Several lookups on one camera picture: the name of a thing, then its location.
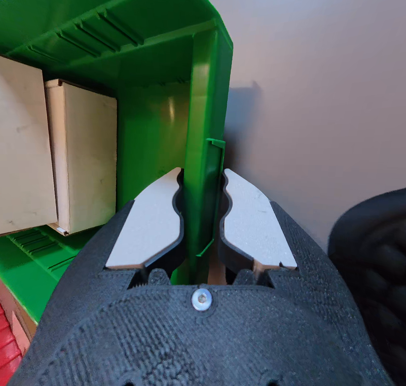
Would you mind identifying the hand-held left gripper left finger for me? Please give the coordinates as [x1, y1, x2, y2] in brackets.
[105, 167, 186, 272]

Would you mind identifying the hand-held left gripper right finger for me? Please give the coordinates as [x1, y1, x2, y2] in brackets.
[218, 168, 299, 272]

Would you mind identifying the green plastic bin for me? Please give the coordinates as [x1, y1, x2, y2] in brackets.
[0, 0, 234, 324]

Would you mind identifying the white cardboard box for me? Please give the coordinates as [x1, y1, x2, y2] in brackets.
[44, 78, 118, 237]
[0, 56, 58, 237]

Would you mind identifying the black textured cushion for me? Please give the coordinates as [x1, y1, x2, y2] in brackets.
[328, 188, 406, 386]

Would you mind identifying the red plastic bin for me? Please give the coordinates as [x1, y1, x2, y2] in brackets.
[0, 305, 23, 386]

